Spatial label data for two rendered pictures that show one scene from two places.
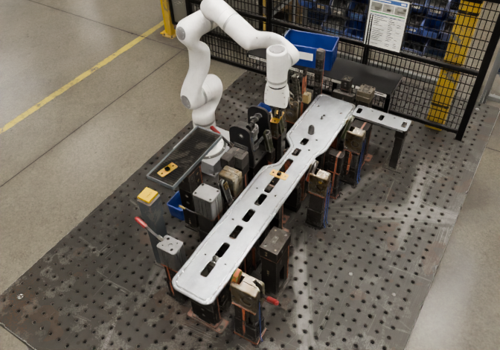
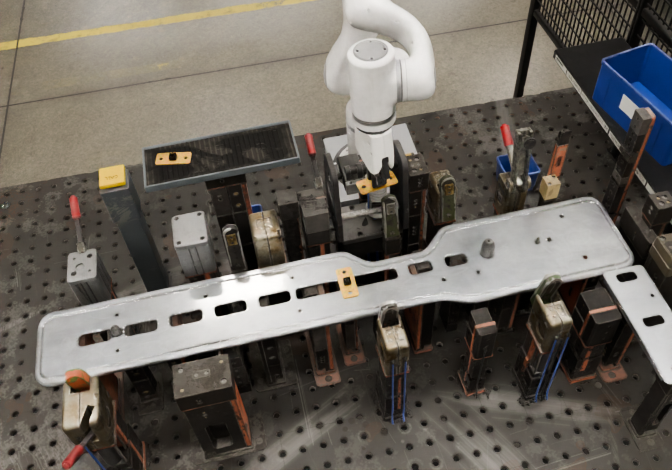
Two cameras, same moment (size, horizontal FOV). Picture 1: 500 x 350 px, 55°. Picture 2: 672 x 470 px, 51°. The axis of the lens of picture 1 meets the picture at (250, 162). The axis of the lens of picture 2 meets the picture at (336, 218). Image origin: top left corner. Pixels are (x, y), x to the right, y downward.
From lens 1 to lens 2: 1.25 m
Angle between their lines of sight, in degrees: 33
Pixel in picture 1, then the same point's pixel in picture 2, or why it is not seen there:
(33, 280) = (33, 197)
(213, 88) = not seen: hidden behind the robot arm
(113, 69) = not seen: outside the picture
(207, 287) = (63, 362)
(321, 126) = (518, 254)
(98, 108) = not seen: hidden behind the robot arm
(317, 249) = (342, 445)
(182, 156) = (213, 153)
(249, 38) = (354, 4)
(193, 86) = (337, 52)
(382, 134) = not seen: outside the picture
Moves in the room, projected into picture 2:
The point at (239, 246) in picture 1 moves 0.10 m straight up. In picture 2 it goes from (162, 343) to (151, 318)
